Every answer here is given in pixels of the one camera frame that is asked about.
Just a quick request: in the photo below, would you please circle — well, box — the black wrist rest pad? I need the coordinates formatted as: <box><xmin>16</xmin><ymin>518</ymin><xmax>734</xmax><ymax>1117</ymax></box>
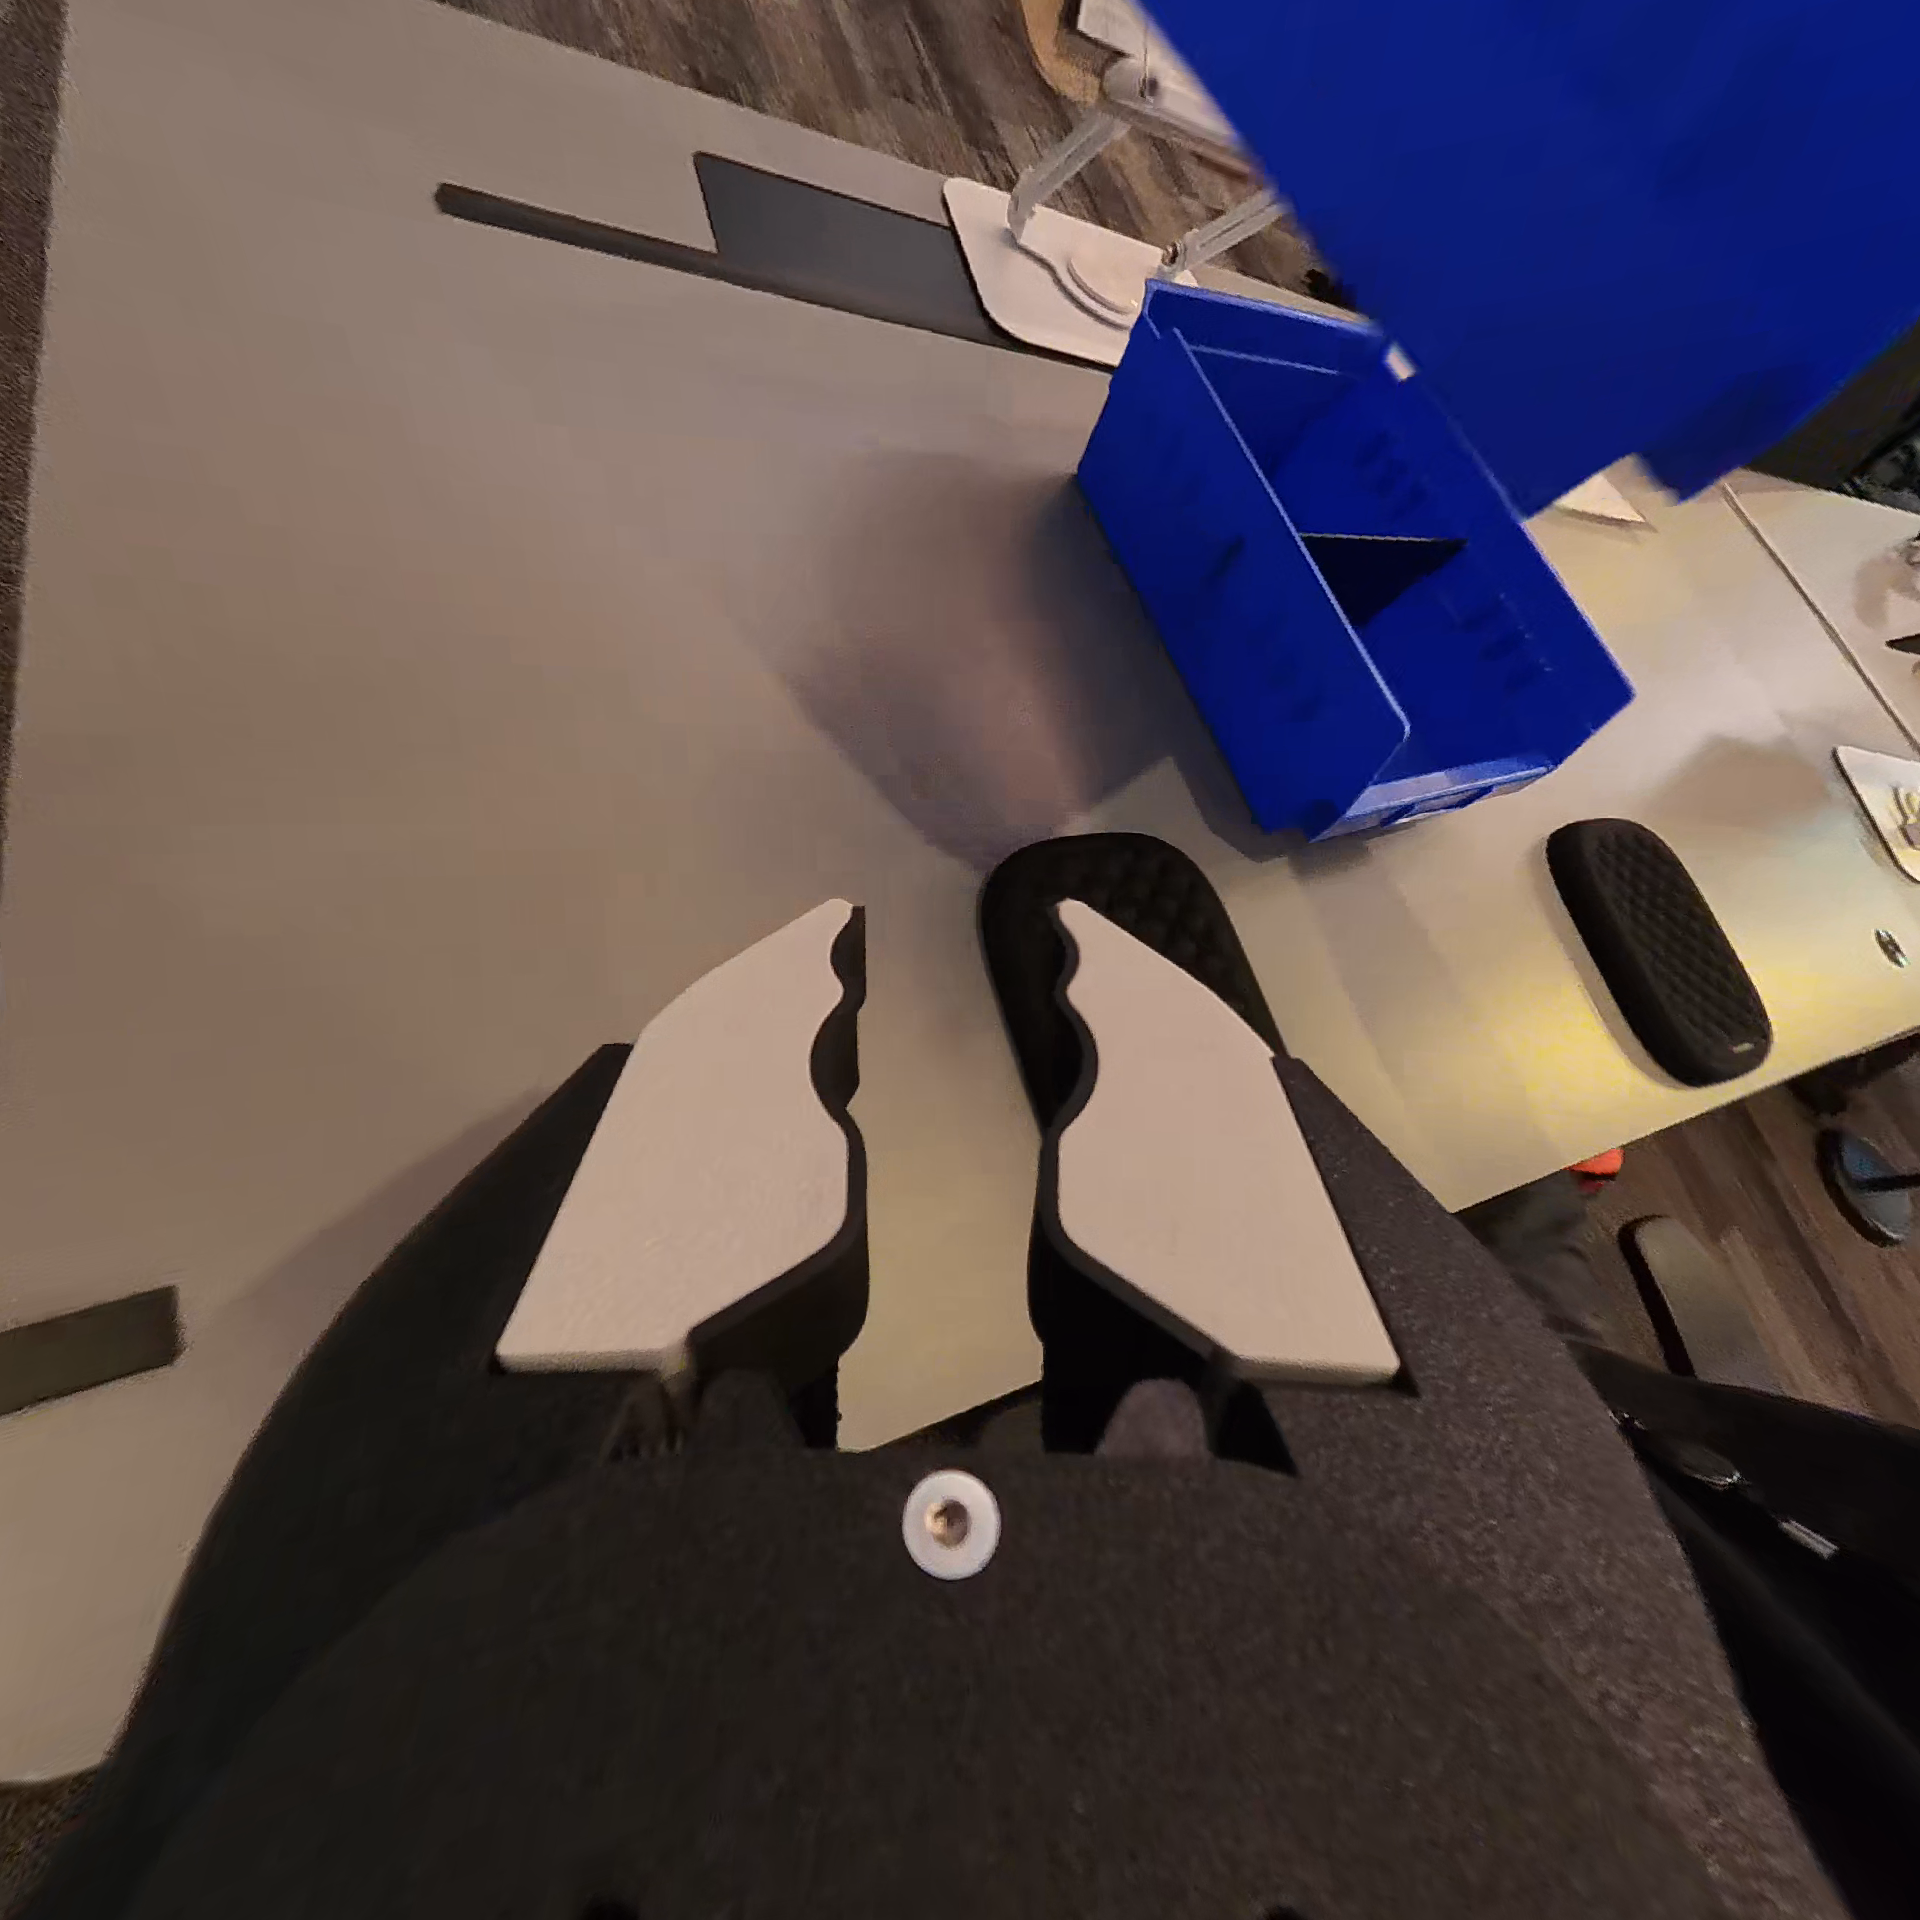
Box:
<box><xmin>979</xmin><ymin>831</ymin><xmax>1290</xmax><ymax>1126</ymax></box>
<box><xmin>1546</xmin><ymin>815</ymin><xmax>1778</xmax><ymax>1092</ymax></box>

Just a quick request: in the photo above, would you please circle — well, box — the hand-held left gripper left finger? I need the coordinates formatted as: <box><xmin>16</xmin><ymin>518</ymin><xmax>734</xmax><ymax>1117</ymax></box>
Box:
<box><xmin>497</xmin><ymin>901</ymin><xmax>871</xmax><ymax>1377</ymax></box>

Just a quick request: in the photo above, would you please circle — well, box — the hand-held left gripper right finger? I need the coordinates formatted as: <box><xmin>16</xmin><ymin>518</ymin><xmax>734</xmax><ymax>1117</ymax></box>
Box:
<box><xmin>1037</xmin><ymin>897</ymin><xmax>1406</xmax><ymax>1385</ymax></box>

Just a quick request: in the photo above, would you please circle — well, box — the blue divided plastic bin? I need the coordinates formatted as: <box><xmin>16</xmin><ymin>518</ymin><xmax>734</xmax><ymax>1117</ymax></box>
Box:
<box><xmin>1078</xmin><ymin>279</ymin><xmax>1635</xmax><ymax>843</ymax></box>

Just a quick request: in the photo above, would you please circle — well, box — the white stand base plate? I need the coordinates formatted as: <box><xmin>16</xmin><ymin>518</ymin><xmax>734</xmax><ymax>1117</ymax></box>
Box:
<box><xmin>1832</xmin><ymin>743</ymin><xmax>1920</xmax><ymax>884</ymax></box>
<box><xmin>941</xmin><ymin>92</ymin><xmax>1299</xmax><ymax>367</ymax></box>

